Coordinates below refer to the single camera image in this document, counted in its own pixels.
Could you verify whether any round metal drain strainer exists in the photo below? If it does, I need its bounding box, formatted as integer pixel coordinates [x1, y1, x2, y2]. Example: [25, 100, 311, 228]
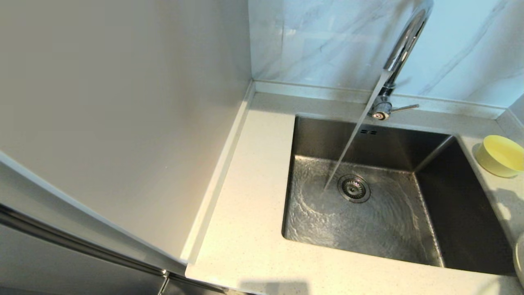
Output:
[337, 175, 371, 204]

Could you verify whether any stainless steel appliance door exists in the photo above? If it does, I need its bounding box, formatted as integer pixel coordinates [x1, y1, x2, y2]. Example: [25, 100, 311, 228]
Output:
[0, 199, 246, 295]

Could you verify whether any white appliance side panel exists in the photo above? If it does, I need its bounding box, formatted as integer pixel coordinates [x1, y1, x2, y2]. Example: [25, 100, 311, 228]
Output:
[0, 0, 255, 275]

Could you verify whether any stainless steel sink basin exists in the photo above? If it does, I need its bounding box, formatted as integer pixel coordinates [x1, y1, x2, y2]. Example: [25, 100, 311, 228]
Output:
[281, 115, 514, 276]

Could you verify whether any running water stream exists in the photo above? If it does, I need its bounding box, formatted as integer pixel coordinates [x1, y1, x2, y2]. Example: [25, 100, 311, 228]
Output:
[323, 70, 391, 193]

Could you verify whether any yellow bowl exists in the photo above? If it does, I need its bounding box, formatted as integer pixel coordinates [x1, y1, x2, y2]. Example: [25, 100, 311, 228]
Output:
[475, 135, 524, 178]

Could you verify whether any chrome appliance handle rail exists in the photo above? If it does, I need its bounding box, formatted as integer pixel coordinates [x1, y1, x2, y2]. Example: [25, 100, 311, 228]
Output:
[0, 200, 169, 277]

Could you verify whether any chrome gooseneck faucet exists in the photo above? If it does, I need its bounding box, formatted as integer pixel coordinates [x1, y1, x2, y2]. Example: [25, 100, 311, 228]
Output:
[367, 0, 434, 122]

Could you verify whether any white plate edge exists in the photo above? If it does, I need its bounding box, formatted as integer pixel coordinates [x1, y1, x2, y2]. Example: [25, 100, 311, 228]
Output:
[513, 231, 524, 287]

